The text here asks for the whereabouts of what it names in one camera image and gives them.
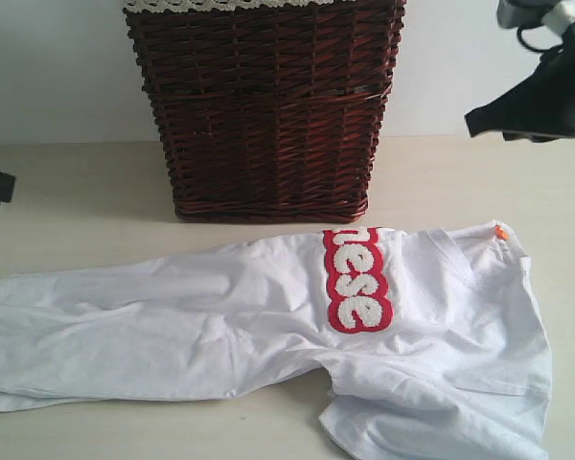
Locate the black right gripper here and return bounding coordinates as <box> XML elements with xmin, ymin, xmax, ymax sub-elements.
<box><xmin>464</xmin><ymin>23</ymin><xmax>575</xmax><ymax>143</ymax></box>

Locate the white t-shirt with red lettering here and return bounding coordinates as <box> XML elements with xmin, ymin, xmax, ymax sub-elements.
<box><xmin>0</xmin><ymin>220</ymin><xmax>552</xmax><ymax>459</ymax></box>

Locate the dark red wicker basket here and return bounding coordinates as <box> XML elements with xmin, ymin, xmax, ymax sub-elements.
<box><xmin>122</xmin><ymin>0</ymin><xmax>404</xmax><ymax>223</ymax></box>

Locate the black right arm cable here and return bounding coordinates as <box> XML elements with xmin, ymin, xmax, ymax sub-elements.
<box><xmin>515</xmin><ymin>23</ymin><xmax>564</xmax><ymax>53</ymax></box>

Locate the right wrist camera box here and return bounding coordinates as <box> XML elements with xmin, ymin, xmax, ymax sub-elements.
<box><xmin>496</xmin><ymin>0</ymin><xmax>575</xmax><ymax>34</ymax></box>

